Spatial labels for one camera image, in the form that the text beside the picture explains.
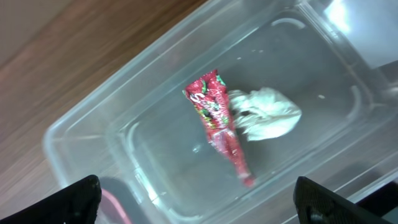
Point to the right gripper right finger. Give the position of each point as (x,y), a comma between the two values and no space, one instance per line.
(315,204)

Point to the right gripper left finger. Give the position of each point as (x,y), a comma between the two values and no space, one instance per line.
(76,204)

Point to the white napkin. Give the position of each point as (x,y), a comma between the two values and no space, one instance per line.
(263,114)

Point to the red snack wrapper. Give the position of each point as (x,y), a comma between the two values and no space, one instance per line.
(209,96)

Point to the red plastic tray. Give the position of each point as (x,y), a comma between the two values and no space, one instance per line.
(112,208)

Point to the black tray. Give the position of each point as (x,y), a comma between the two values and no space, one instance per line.
(381,200)

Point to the clear plastic bin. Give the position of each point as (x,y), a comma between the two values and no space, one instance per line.
(146,143)

